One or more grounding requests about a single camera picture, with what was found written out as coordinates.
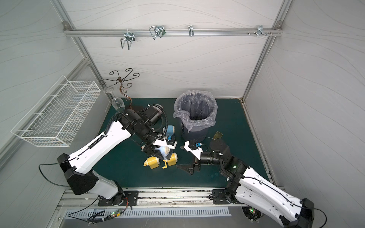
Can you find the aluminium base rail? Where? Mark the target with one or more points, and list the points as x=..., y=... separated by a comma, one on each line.
x=146, y=197

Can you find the yellow transparent shavings tray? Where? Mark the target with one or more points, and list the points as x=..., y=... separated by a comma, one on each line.
x=218, y=135

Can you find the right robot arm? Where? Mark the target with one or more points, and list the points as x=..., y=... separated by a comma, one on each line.
x=246, y=186

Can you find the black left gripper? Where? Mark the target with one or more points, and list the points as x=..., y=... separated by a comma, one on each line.
x=152, y=147

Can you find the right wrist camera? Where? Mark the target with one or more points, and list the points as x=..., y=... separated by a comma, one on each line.
x=194, y=148

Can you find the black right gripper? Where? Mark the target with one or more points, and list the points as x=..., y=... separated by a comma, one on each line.
x=195, y=163

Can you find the small yellow pencil sharpener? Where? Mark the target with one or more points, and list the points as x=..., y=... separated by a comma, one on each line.
x=152, y=162

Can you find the hanging wine glass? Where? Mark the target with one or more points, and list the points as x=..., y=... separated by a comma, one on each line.
x=116, y=102

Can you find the dark oval glass rack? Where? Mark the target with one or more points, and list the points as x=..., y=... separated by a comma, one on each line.
x=124, y=82

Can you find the white wire basket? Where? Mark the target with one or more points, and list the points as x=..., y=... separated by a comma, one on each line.
x=55, y=120

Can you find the grey trash bin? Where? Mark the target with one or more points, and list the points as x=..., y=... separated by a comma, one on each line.
x=195, y=125

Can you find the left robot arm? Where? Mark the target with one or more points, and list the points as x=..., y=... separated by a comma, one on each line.
x=78, y=166

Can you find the aluminium rail with hooks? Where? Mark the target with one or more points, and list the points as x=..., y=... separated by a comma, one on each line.
x=128, y=36

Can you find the yellow white pencil sharpener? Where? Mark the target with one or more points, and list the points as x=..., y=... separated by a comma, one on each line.
x=172, y=161

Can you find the light blue pencil sharpener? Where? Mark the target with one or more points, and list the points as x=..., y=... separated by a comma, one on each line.
x=170, y=130

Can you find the clear plastic bin liner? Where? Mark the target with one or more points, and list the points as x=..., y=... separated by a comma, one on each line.
x=195, y=109

